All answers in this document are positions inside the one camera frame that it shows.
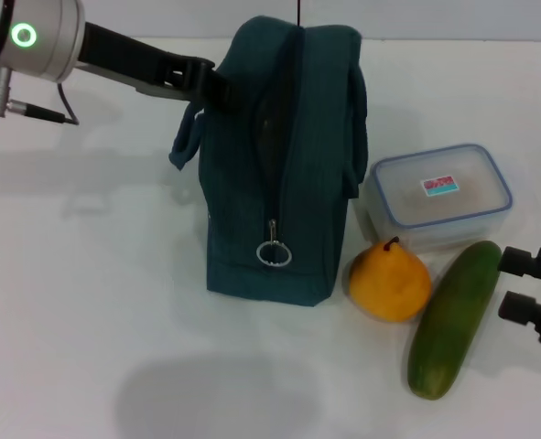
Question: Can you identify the green cucumber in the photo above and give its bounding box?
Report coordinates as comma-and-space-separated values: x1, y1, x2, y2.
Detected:
406, 241, 503, 402

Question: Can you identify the silver zipper pull ring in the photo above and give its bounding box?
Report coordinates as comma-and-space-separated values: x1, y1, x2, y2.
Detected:
255, 219, 294, 269

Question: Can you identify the yellow pear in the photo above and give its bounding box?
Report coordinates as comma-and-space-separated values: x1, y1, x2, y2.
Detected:
348, 236, 433, 324

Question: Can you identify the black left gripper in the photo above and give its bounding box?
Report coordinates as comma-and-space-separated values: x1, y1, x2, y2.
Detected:
78, 21, 248, 114

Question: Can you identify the dark teal insulated lunch bag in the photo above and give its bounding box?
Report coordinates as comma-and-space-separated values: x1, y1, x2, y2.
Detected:
168, 16, 371, 307

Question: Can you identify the clear container with blue-rimmed lid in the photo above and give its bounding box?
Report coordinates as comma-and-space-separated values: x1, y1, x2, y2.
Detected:
352, 143, 514, 252

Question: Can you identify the left arm connector cable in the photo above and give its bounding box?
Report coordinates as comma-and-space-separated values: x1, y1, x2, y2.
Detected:
0, 67, 81, 126

